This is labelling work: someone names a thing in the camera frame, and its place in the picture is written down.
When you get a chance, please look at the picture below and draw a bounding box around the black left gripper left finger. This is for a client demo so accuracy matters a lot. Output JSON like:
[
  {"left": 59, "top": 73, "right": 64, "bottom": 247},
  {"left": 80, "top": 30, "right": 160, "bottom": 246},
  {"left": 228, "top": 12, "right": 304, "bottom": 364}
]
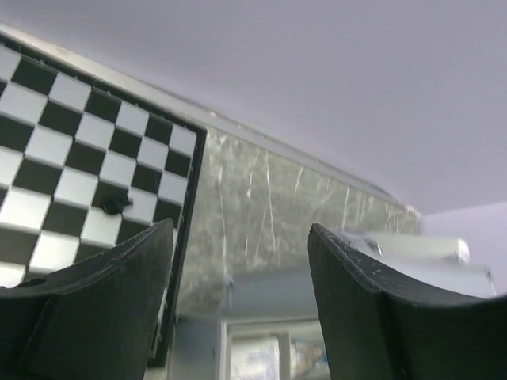
[{"left": 1, "top": 219, "right": 173, "bottom": 380}]

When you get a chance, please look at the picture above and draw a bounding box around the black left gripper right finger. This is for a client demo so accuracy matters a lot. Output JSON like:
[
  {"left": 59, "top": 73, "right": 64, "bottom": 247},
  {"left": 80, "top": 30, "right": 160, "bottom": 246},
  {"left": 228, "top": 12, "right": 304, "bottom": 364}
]
[{"left": 307, "top": 224, "right": 506, "bottom": 380}]

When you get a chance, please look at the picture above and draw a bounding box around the clear bag of swabs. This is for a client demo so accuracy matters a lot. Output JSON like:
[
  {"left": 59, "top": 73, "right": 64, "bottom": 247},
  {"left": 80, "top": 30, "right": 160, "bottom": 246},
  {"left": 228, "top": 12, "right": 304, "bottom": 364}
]
[{"left": 290, "top": 339, "right": 329, "bottom": 379}]

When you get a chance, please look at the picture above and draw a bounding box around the grey metal first-aid case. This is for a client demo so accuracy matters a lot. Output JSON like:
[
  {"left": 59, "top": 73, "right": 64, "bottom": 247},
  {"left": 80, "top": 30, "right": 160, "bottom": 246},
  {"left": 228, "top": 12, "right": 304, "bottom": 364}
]
[{"left": 166, "top": 264, "right": 496, "bottom": 380}]

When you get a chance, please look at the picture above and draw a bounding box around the white gauze pad packet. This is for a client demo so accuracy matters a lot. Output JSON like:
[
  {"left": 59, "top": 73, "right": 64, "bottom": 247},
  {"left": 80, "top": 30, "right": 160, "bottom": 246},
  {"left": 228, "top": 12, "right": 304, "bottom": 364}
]
[{"left": 230, "top": 337, "right": 280, "bottom": 380}]

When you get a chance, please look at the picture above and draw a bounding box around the grey divided plastic tray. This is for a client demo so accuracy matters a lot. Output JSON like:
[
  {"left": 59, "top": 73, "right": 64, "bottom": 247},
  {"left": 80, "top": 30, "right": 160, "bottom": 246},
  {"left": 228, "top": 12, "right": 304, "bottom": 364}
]
[{"left": 218, "top": 319, "right": 330, "bottom": 380}]

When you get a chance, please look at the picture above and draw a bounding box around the white metronome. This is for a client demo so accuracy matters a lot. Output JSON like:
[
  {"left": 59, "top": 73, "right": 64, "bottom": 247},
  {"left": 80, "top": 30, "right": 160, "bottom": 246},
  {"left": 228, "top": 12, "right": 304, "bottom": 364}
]
[{"left": 338, "top": 231, "right": 470, "bottom": 264}]

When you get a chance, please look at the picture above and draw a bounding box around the black chess piece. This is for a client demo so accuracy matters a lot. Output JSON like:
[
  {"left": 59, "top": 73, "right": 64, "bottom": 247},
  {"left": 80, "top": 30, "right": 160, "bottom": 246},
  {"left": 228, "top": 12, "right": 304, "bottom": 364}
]
[{"left": 100, "top": 195, "right": 133, "bottom": 216}]

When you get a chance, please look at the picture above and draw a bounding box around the black and white chessboard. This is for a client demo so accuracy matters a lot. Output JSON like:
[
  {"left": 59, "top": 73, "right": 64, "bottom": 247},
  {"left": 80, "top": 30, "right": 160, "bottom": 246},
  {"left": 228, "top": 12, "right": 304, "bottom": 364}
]
[{"left": 1, "top": 36, "right": 206, "bottom": 367}]

